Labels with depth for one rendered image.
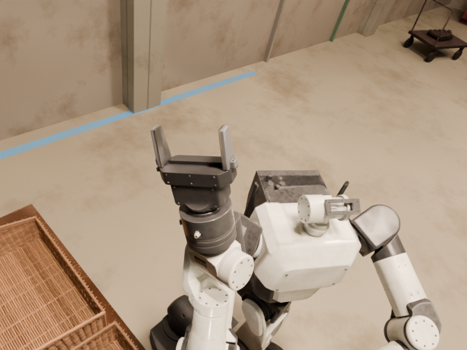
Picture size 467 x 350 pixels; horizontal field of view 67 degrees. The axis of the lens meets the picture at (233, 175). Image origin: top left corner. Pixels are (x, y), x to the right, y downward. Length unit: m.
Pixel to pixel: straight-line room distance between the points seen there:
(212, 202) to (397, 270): 0.61
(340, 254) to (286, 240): 0.15
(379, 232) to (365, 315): 1.65
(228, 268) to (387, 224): 0.54
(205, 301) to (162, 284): 1.64
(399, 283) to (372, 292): 1.72
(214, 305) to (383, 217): 0.55
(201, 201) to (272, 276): 0.41
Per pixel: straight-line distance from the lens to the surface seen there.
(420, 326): 1.00
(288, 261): 0.87
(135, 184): 2.80
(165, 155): 0.56
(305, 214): 0.83
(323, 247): 0.90
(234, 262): 0.60
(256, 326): 1.26
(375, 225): 1.02
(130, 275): 2.35
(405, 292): 1.03
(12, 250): 1.83
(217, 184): 0.51
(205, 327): 0.70
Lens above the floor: 2.06
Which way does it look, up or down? 44 degrees down
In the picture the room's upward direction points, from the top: 16 degrees clockwise
